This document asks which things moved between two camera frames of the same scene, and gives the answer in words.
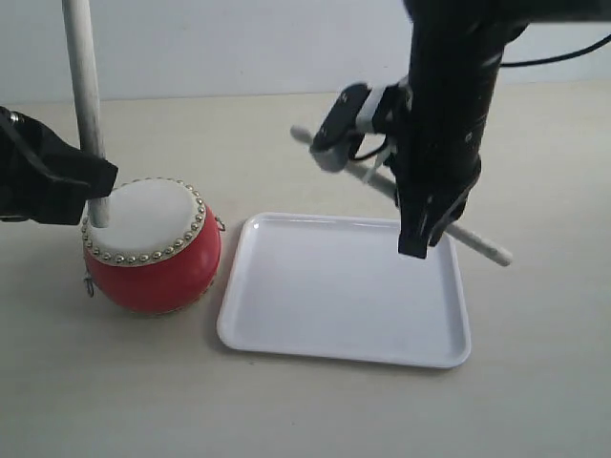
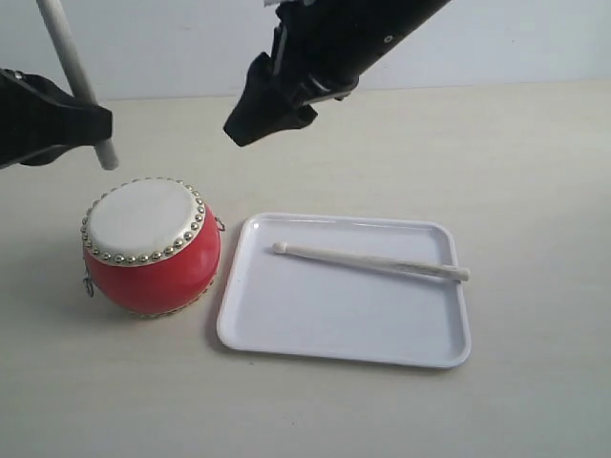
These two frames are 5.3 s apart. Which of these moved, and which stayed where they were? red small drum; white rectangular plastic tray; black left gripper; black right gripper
Moved: black left gripper; black right gripper
Stayed: red small drum; white rectangular plastic tray
